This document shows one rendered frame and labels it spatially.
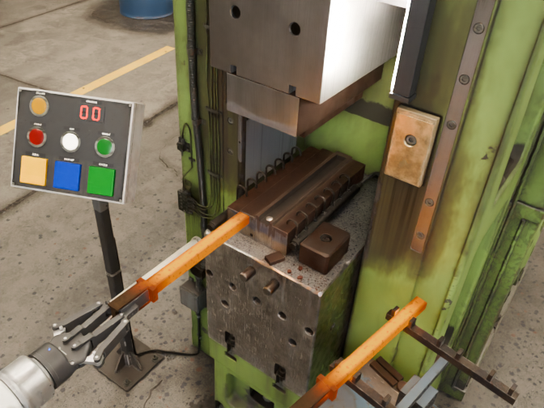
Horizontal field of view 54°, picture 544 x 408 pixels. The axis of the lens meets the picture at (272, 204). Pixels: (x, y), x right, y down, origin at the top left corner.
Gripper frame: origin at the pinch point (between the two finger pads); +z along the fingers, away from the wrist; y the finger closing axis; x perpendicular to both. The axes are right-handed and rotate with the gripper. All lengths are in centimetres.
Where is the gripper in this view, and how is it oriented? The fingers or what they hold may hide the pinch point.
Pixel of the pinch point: (130, 302)
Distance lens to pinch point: 109.3
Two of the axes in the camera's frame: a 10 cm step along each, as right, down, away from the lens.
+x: 0.4, -7.9, -6.1
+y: 8.1, 3.8, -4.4
